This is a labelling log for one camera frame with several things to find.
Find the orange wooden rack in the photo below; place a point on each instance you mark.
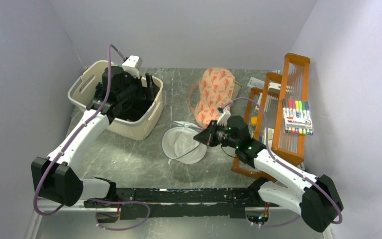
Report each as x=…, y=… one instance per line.
x=291, y=84

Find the pink floral mesh bag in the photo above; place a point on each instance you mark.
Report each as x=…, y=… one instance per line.
x=216, y=87

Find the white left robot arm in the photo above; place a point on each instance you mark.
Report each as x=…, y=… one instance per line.
x=112, y=97

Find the pack of coloured markers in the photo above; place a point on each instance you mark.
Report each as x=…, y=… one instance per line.
x=297, y=117

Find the white mesh laundry bag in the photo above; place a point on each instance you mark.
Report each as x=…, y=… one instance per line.
x=178, y=144

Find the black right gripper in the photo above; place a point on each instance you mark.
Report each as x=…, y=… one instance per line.
x=208, y=135

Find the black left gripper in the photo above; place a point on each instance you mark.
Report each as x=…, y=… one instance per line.
x=147, y=93

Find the white paper tag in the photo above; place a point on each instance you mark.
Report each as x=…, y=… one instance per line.
x=255, y=83

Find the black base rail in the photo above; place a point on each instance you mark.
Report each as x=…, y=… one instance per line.
x=134, y=203

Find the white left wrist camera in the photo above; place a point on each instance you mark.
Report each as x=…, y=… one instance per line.
x=132, y=64

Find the black bra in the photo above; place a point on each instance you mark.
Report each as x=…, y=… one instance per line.
x=134, y=109

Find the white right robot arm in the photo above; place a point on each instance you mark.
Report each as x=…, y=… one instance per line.
x=314, y=198

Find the cream plastic laundry basket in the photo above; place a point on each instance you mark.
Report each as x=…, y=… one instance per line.
x=82, y=92

